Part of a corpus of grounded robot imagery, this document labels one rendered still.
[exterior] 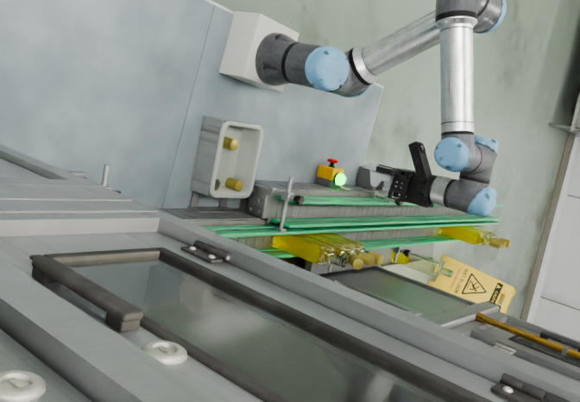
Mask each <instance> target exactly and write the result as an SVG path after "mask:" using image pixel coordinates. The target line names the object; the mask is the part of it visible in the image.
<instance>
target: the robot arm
mask: <svg viewBox="0 0 580 402"><path fill-rule="evenodd" d="M506 10H507V3H506V0H436V9H434V10H433V11H431V12H429V13H427V14H425V15H424V16H422V17H420V18H418V19H416V20H415V21H413V22H410V23H408V24H407V25H406V26H404V27H402V28H399V29H398V30H396V31H394V32H393V33H391V34H389V35H387V36H385V37H383V38H381V39H380V40H378V41H376V42H374V43H372V44H371V45H369V46H367V47H360V46H356V47H353V48H352V49H351V50H349V51H347V52H345V53H343V52H342V51H340V50H339V49H336V48H334V47H329V46H319V45H313V44H307V43H301V42H297V41H295V40H294V39H292V38H290V37H289V36H287V35H284V34H281V33H271V34H269V35H267V36H265V37H264V38H263V40H262V41H261V43H260V45H259V47H258V48H257V51H256V55H255V69H256V72H257V75H258V77H259V79H260V80H261V81H262V82H263V83H265V84H267V85H275V86H277V85H285V84H290V83H291V84H296V85H303V86H307V87H311V88H315V89H318V90H321V91H328V92H330V93H334V94H338V95H339V96H342V97H360V96H361V95H363V94H364V93H366V92H367V91H368V90H369V88H370V86H371V85H372V84H373V83H374V82H375V81H376V80H377V77H378V75H379V74H381V73H383V72H385V71H387V70H389V69H390V68H392V67H394V66H397V65H399V64H400V63H402V62H404V61H406V60H409V59H411V58H412V57H414V56H416V55H418V54H420V53H423V52H424V51H426V50H428V49H430V48H432V47H435V46H436V45H438V44H439V43H440V84H441V141H440V142H439V143H438V144H437V146H436V148H435V150H434V158H435V161H436V162H437V164H438V165H439V166H440V167H442V168H443V169H445V170H448V171H451V172H460V175H459V180H457V179H450V178H447V177H444V176H437V175H432V172H431V168H430V166H429V162H428V159H427V156H426V150H425V147H424V144H423V143H421V142H418V141H415V142H413V143H410V144H409V145H408V146H409V149H410V153H411V156H412V159H413V164H414V168H415V171H412V170H407V169H400V168H397V167H392V166H385V165H381V164H379V165H374V164H370V163H369V164H366V165H363V166H362V167H363V168H366V169H369V170H370V184H371V185H372V186H373V187H377V186H378V185H379V184H380V183H381V182H382V181H383V182H384V186H385V187H390V189H389V191H388V198H392V194H393V197H397V198H392V199H395V200H399V201H401V202H408V203H411V204H416V205H419V206H423V207H426V208H429V207H430V208H433V205H434V204H437V205H441V206H444V207H447V208H451V209H453V210H460V211H462V212H466V213H468V214H470V215H476V216H479V217H487V216H488V215H490V214H491V212H492V211H493V209H494V207H495V203H496V191H495V190H494V189H492V188H491V187H489V182H490V179H491V175H492V172H493V168H494V164H495V159H496V157H497V150H498V146H499V142H498V141H497V140H495V139H491V138H487V137H482V136H478V135H474V72H473V33H478V34H485V33H488V32H491V31H493V30H494V29H496V28H497V27H498V26H499V25H500V24H501V22H502V20H503V18H504V16H505V14H506ZM398 198H400V199H398Z"/></svg>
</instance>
